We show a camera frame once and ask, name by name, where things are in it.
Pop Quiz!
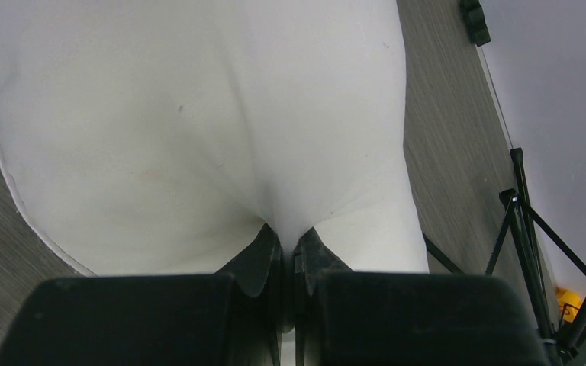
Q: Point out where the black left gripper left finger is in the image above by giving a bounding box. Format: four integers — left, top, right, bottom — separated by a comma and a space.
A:
0, 226, 282, 365

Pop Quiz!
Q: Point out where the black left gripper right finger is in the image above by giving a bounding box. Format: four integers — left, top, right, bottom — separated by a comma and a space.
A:
294, 230, 549, 365

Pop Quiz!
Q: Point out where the white pillow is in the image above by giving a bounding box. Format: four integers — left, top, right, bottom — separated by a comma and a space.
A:
0, 1, 428, 275

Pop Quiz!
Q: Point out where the black folded stand tripod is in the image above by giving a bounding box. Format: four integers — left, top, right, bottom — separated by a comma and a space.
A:
423, 147, 586, 355

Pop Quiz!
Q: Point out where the small black wall clip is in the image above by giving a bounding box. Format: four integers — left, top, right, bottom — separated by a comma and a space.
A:
459, 0, 491, 47

